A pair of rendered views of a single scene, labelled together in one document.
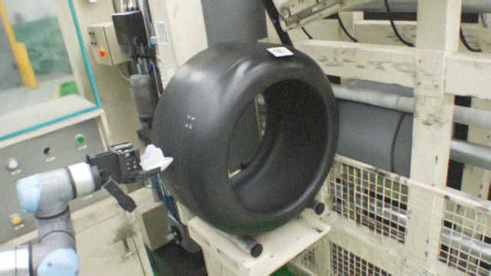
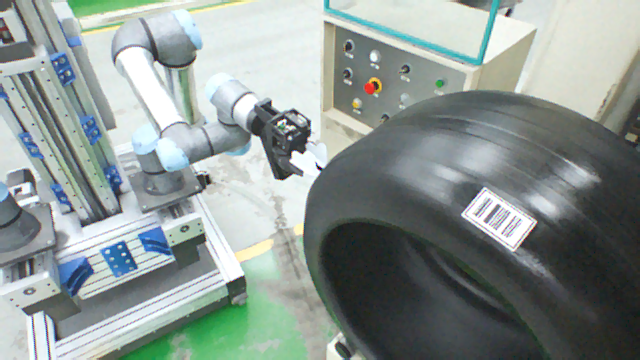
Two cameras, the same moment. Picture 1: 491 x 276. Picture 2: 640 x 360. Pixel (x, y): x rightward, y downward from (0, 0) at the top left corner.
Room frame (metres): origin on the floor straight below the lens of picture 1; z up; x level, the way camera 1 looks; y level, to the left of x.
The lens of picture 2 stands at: (0.77, -0.37, 1.76)
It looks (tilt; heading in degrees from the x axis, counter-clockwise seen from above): 43 degrees down; 80
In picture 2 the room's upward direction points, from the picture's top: straight up
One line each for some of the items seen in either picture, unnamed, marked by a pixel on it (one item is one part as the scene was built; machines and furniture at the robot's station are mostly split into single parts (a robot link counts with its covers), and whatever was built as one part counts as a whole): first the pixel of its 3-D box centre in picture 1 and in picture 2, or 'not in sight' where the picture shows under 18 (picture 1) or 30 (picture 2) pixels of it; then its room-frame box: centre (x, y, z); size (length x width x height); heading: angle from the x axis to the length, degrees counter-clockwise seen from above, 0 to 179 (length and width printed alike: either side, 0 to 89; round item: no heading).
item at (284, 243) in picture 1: (258, 231); not in sight; (1.11, 0.00, 0.80); 0.37 x 0.36 x 0.02; 126
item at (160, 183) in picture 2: not in sight; (160, 171); (0.39, 0.84, 0.77); 0.15 x 0.15 x 0.10
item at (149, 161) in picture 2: not in sight; (153, 146); (0.40, 0.85, 0.88); 0.13 x 0.12 x 0.14; 24
